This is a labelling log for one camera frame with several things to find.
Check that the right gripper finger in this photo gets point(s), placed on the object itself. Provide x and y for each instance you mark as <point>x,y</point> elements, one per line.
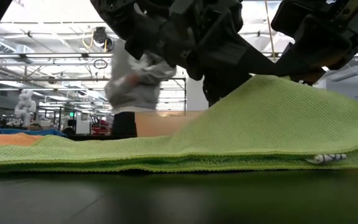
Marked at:
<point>300,67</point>

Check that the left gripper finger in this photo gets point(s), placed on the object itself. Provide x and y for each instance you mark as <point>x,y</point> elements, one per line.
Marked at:
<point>241,53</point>
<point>219,84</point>

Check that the green microfiber towel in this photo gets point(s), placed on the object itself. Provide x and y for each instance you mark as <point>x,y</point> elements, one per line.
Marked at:
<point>259,124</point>

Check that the tan plastic basket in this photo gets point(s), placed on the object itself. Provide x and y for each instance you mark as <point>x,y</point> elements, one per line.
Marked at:
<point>160,124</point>

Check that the orange microfiber towel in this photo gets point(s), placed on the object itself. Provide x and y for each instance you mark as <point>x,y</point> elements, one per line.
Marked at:
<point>5,140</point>

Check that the white round column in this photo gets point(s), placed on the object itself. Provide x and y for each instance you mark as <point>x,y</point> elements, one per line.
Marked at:
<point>197,93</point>

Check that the person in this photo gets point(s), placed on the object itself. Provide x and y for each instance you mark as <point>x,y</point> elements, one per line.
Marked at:
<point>135,87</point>

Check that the long ceiling light bar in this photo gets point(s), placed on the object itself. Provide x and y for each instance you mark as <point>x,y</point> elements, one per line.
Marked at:
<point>98,55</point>

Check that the red machine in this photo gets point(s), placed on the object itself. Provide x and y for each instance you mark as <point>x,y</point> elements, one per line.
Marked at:
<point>99,127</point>

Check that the white cabinet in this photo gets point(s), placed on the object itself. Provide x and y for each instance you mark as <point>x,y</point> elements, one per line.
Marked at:
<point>82,123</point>

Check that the black metal frame stand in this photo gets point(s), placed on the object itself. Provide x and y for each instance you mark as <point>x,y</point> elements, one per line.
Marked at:
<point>185,93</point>

